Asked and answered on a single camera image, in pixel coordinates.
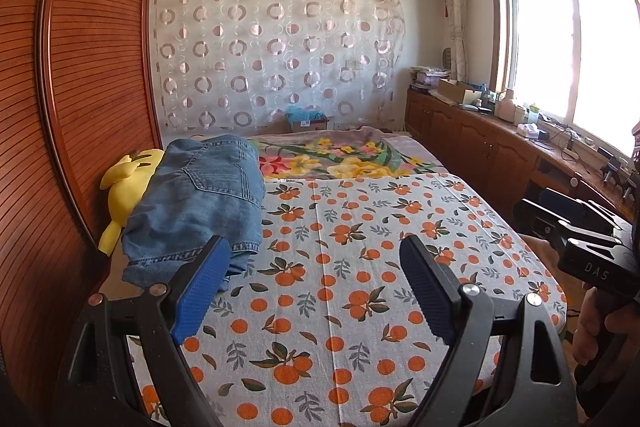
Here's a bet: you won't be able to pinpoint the white window curtain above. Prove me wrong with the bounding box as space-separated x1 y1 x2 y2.
436 0 469 84

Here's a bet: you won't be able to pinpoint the stack of books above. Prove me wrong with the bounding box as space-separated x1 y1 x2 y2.
410 66 454 90

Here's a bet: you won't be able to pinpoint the person's right hand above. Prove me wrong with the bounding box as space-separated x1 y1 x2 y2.
572 288 610 366

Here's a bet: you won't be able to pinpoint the wooden framed window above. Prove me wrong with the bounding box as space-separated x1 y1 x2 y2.
487 0 640 158

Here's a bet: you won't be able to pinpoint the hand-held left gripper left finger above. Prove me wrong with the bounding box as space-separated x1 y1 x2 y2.
52 234 232 427

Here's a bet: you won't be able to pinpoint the white plastic bottle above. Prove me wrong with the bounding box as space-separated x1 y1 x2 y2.
495 88 517 123

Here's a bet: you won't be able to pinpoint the orange fruit print bed sheet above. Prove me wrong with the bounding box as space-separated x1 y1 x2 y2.
125 172 569 427

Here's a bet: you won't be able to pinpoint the yellow plush toy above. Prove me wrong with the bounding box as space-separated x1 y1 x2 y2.
98 148 165 256

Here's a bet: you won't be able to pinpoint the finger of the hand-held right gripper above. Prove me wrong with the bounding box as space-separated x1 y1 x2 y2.
514 201 569 259
539 188 624 246

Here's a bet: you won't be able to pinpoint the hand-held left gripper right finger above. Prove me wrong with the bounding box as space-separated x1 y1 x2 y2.
399 234 581 427

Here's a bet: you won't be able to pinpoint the circle pattern sheer curtain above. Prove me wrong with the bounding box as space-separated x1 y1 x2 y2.
152 0 406 134

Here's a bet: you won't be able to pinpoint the light blue jeans pants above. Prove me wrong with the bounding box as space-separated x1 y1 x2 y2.
124 134 267 269

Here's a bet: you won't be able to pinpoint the long wooden cabinet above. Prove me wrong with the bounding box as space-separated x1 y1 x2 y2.
405 86 640 230

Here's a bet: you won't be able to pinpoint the open cardboard box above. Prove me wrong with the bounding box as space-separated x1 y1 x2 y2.
437 79 484 106

